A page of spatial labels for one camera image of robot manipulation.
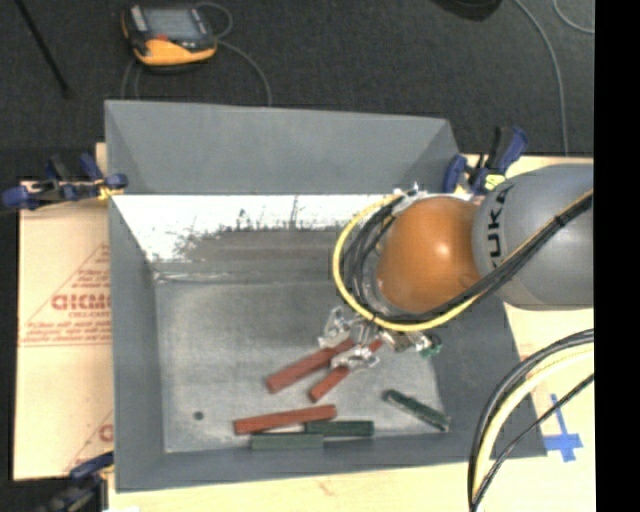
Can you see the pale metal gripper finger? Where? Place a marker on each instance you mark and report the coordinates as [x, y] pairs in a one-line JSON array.
[[334, 330], [357, 359]]

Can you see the brown cardboard board red print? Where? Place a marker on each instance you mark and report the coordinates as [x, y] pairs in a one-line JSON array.
[[60, 390]]

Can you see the dark green flat block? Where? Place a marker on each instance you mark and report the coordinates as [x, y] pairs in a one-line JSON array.
[[340, 428], [417, 410], [287, 441]]

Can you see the red-brown flat block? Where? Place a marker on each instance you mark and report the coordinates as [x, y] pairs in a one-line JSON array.
[[300, 370], [285, 419], [330, 382]]

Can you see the grey metal bin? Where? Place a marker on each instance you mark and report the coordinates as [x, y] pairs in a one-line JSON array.
[[225, 325]]

